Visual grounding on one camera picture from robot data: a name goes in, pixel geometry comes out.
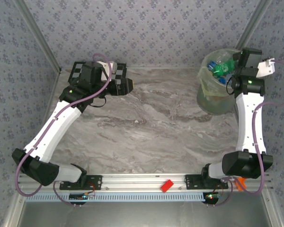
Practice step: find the aluminium frame post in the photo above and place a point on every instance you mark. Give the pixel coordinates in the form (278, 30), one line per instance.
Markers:
(38, 35)
(254, 23)

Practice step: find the grey metal panel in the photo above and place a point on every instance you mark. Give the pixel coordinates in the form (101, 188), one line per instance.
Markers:
(144, 215)

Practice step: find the blue label bottle white cap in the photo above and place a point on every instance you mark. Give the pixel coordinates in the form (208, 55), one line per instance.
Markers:
(212, 64)

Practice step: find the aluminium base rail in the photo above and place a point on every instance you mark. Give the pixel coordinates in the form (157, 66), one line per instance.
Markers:
(137, 180)

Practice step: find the orange plastic clip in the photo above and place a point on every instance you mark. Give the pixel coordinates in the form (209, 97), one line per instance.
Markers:
(241, 185)

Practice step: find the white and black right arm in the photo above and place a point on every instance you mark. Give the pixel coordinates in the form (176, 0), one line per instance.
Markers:
(248, 123)

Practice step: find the small clear bottle white cap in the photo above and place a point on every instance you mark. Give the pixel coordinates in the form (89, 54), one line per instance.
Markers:
(221, 55)

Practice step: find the crushed clear bottle blue label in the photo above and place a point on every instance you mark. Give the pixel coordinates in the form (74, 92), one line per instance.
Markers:
(221, 80)

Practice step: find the black and grey checkerboard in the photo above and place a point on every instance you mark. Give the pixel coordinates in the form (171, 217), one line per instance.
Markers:
(73, 72)

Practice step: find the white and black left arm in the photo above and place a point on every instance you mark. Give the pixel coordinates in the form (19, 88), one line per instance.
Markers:
(52, 130)

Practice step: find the red plastic block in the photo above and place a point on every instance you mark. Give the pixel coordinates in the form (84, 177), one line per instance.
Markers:
(166, 186)

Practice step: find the green translucent bin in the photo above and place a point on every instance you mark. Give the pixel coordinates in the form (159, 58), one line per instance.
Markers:
(210, 99)

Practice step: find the green plastic bottle orange cap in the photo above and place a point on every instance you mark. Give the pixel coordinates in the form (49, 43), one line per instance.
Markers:
(223, 67)

